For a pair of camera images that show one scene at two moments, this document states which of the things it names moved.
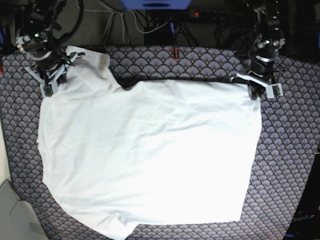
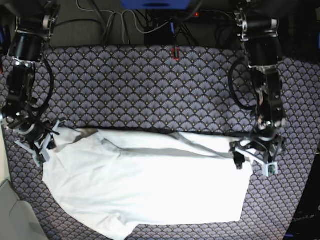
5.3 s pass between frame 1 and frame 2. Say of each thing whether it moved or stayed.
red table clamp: stayed
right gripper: moved
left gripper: moved
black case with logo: stayed
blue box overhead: stayed
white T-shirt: moved
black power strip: stayed
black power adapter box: stayed
